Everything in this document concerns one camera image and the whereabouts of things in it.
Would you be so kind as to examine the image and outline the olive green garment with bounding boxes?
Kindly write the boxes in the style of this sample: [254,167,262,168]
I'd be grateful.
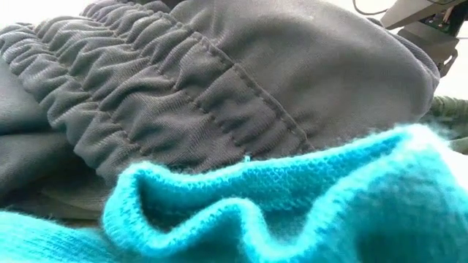
[420,95,468,155]

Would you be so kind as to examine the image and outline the dark grey elastic-waist trousers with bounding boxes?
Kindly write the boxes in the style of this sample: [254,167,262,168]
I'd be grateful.
[0,0,442,220]

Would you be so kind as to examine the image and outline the turquoise knit sweater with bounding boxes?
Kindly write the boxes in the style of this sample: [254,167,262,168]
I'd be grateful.
[0,123,468,263]

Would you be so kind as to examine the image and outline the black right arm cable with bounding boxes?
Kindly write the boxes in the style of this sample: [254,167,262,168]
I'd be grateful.
[352,0,389,17]

